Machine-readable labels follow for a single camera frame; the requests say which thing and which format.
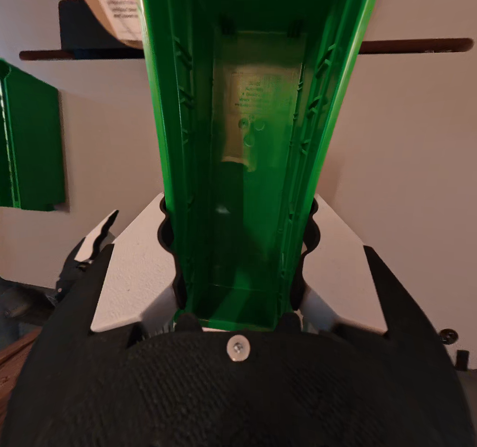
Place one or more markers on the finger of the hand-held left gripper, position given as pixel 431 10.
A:
pixel 97 234

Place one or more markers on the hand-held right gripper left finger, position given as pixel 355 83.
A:
pixel 130 283

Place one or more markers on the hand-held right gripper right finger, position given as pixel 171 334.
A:
pixel 343 283

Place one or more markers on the green plastic bin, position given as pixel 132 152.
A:
pixel 33 141
pixel 246 193

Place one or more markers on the instruction sheet on stand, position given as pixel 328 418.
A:
pixel 93 0

